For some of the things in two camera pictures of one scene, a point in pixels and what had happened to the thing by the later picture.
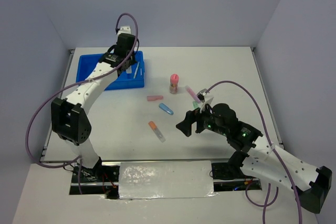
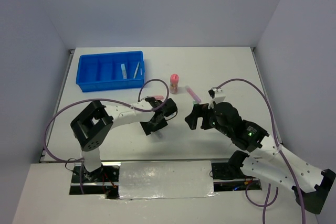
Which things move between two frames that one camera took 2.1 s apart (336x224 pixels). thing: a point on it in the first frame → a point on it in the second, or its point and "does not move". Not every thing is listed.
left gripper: (133, 57) → (147, 128)
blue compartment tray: (132, 76) does not move
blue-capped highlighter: (129, 70) → (124, 71)
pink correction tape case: (154, 97) does not move
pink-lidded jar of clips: (174, 82) does not move
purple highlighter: (192, 94) does not move
